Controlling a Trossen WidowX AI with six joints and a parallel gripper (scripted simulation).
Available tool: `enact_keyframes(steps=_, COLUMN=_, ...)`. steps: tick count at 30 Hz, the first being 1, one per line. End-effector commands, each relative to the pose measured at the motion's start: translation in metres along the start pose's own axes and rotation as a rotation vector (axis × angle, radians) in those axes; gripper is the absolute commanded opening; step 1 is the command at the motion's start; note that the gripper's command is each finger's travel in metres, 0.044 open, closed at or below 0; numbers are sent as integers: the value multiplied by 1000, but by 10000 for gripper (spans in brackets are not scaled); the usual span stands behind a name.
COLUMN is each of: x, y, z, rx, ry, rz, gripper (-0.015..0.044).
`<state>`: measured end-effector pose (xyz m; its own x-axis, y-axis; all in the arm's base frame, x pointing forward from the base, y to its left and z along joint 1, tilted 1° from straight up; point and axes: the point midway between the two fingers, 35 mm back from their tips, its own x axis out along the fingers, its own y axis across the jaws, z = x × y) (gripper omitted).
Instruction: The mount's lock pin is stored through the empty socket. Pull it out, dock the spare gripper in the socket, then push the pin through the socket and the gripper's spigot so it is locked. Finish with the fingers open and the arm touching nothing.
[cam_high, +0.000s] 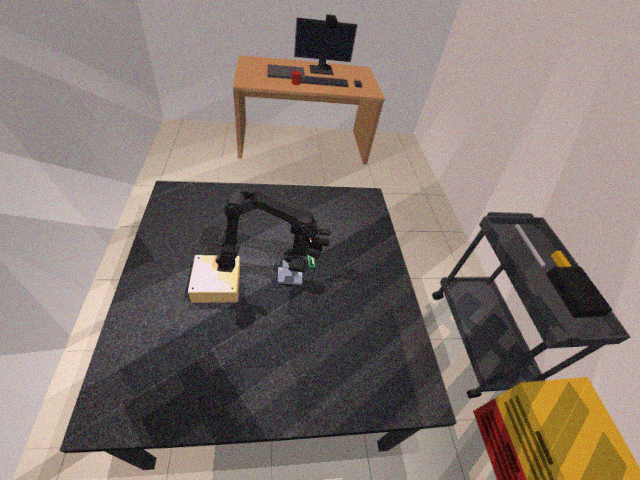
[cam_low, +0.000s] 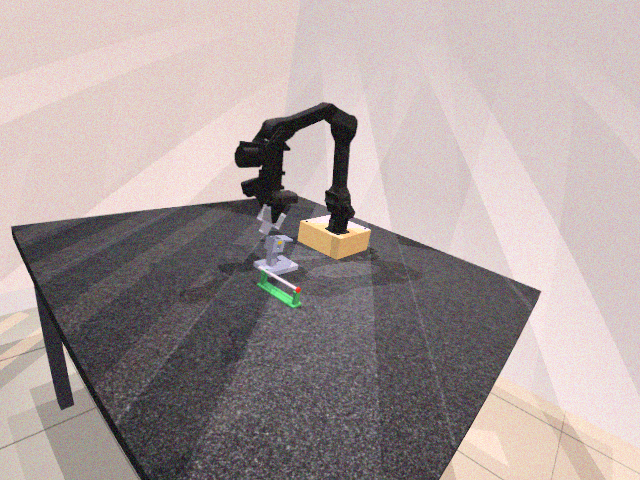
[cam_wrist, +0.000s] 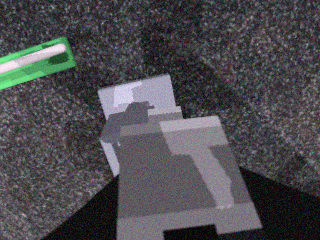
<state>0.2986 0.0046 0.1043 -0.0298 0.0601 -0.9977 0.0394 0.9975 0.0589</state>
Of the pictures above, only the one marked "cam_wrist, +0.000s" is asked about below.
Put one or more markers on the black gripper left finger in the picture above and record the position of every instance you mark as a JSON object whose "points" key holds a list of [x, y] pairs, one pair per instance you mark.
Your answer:
{"points": [[95, 220]]}

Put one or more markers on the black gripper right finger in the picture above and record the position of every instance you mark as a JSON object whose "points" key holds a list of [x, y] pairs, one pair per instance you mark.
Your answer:
{"points": [[284, 212]]}

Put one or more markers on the white pin with red cap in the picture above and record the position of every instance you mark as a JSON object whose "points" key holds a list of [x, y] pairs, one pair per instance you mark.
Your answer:
{"points": [[32, 58]]}

